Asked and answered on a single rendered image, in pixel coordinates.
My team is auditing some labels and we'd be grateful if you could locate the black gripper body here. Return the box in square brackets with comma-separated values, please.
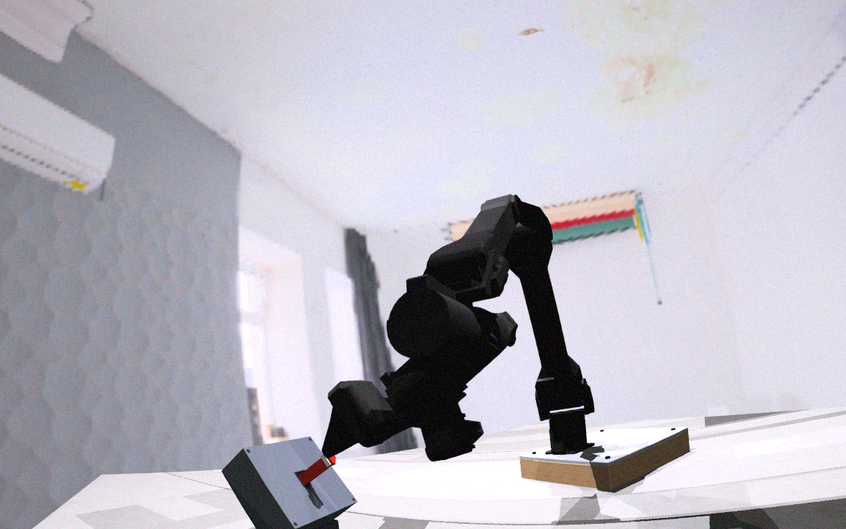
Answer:
[328, 358, 469, 447]

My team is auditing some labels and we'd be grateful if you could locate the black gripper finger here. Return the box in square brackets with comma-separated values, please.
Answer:
[322, 407, 361, 458]
[395, 418, 420, 435]

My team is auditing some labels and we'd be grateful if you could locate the dark red peg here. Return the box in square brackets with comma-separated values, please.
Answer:
[299, 454, 338, 485]

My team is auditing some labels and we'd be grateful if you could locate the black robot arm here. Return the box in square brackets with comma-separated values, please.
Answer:
[386, 194, 595, 462]

